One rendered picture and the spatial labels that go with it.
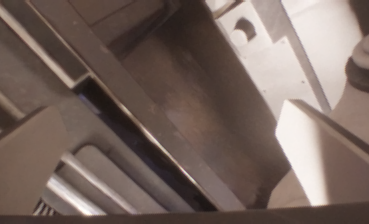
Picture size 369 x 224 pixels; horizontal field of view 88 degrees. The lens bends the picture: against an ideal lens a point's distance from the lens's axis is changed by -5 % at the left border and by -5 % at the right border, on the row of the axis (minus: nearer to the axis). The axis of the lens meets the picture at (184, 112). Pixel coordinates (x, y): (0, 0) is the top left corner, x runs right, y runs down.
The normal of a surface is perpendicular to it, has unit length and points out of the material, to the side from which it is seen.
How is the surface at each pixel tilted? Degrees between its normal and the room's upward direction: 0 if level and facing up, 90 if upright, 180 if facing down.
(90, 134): 90
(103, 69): 90
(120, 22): 90
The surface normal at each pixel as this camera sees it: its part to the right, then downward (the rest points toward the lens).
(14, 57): 0.60, -0.13
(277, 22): 0.05, 0.38
